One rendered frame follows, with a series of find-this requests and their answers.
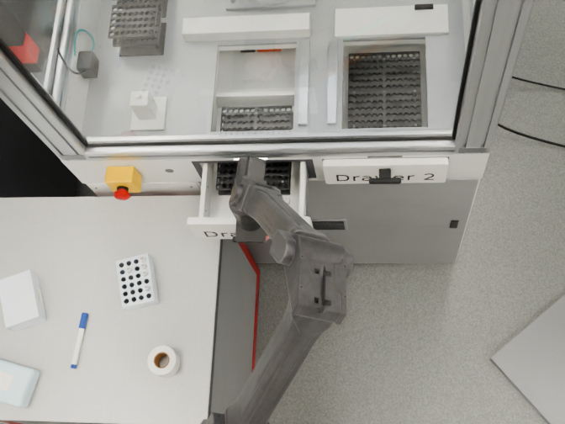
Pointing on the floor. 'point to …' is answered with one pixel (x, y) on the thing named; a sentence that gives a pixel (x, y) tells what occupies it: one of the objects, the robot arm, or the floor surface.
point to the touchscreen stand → (539, 363)
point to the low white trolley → (203, 299)
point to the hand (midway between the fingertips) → (257, 230)
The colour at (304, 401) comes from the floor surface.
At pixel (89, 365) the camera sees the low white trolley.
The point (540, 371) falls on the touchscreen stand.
